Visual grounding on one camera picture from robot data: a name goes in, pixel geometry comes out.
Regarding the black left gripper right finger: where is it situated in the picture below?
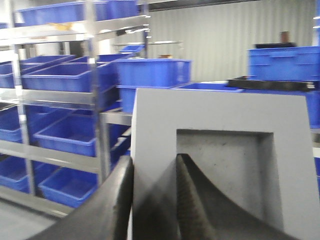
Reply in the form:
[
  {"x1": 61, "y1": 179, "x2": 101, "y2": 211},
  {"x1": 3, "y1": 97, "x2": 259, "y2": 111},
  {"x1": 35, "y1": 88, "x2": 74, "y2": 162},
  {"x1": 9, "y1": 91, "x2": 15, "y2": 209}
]
[{"x1": 176, "y1": 153, "x2": 293, "y2": 240}]

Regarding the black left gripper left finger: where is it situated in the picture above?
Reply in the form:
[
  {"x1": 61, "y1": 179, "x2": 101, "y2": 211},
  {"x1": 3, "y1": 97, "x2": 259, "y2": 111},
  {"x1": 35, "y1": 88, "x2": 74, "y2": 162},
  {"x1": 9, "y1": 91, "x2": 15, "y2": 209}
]
[{"x1": 31, "y1": 155, "x2": 134, "y2": 240}]

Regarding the gray square base block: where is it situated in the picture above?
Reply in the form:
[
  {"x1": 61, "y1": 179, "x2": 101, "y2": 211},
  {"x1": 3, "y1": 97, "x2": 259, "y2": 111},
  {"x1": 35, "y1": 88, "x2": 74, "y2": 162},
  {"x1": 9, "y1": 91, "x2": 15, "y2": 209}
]
[{"x1": 131, "y1": 88, "x2": 320, "y2": 240}]

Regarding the stacked blue bin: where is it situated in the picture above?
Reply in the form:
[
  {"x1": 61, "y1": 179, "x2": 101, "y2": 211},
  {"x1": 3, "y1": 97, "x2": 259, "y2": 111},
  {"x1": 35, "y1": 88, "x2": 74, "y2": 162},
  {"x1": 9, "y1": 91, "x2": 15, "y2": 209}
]
[{"x1": 116, "y1": 58, "x2": 192, "y2": 113}]

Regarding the steel shelving unit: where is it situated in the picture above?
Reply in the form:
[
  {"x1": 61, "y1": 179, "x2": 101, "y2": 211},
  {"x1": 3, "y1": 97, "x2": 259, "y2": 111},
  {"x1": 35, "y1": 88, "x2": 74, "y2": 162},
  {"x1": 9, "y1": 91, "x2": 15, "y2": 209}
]
[{"x1": 0, "y1": 0, "x2": 149, "y2": 218}]

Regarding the black tray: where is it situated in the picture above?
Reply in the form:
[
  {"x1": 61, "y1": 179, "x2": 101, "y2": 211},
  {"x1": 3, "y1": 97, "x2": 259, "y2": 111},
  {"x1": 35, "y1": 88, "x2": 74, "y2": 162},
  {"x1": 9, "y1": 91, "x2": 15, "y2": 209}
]
[{"x1": 227, "y1": 76, "x2": 320, "y2": 92}]

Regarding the blue tray on shelf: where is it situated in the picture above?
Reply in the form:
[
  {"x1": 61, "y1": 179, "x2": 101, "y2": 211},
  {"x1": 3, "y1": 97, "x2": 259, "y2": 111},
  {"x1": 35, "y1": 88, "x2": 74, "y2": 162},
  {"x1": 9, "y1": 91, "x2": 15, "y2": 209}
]
[{"x1": 21, "y1": 63, "x2": 97, "y2": 93}]

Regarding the blue crate at right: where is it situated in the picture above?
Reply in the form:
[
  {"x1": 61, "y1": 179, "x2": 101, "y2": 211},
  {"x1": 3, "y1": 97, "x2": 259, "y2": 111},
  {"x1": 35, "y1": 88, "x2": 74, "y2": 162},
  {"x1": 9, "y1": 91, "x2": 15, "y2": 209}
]
[{"x1": 247, "y1": 46, "x2": 320, "y2": 82}]

